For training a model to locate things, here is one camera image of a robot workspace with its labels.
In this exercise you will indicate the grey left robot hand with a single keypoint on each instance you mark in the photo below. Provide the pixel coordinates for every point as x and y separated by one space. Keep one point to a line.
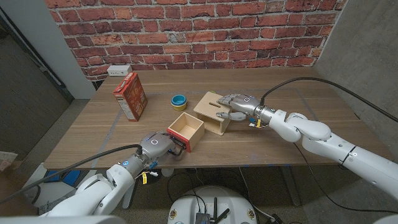
157 144

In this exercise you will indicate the black antenna module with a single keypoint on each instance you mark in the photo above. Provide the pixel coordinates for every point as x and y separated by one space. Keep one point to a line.
203 217

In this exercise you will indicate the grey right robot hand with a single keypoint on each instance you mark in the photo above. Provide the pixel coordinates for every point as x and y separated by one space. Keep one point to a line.
244 104

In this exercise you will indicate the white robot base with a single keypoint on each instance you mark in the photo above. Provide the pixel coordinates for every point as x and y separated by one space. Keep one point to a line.
214 199

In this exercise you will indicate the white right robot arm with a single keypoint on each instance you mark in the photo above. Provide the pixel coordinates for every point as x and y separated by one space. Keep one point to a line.
329 143

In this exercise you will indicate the white table leg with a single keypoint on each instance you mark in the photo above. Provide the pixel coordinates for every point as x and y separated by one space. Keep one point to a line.
127 199

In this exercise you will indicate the red brick printed backdrop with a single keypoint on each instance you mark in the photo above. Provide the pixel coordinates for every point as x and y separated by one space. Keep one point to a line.
186 31

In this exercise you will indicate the white robot torso edge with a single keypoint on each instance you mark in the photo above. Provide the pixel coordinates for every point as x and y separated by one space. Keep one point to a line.
62 219

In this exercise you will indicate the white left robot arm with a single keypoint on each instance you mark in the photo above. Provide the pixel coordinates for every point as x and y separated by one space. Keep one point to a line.
99 193

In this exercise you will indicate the grey table leg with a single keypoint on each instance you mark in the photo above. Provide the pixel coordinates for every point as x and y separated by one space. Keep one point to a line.
290 186

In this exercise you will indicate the wooden box with slot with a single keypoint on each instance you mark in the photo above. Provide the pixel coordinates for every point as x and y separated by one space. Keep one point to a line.
208 107

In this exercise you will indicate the blue and yellow bowl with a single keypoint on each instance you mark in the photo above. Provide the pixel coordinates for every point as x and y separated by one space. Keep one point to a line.
179 101

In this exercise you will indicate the red-fronted wooden drawer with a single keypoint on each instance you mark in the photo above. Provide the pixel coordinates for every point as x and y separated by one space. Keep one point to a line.
192 124

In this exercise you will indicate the red cracker package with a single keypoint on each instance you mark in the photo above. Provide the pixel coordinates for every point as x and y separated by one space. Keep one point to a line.
133 99

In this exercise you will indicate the white power outlet strip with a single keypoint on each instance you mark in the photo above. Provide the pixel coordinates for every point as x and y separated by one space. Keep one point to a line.
119 70

